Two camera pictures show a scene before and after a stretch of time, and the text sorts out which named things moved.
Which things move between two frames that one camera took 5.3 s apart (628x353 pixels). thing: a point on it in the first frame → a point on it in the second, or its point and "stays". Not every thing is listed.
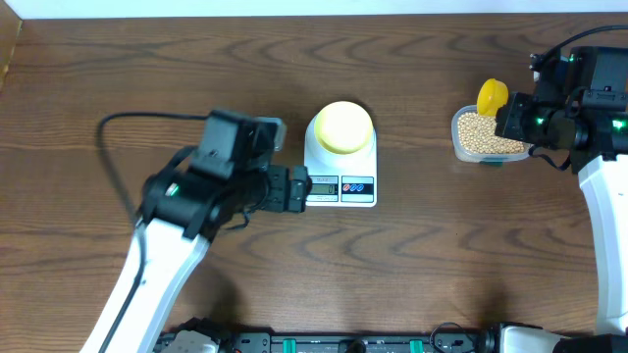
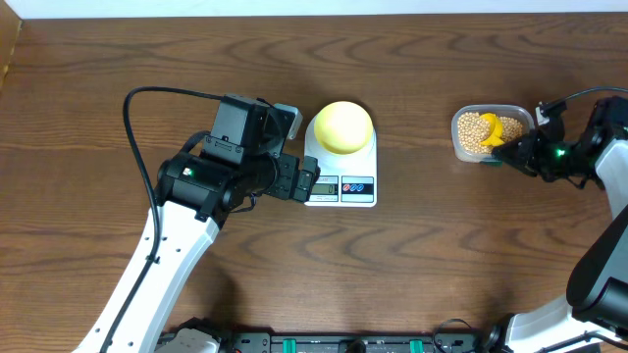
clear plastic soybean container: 475,140 stays
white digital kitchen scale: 340,179 stays
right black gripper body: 529,122 → 559,158
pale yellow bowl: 343,127 stays
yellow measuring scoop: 492,95 → 496,133
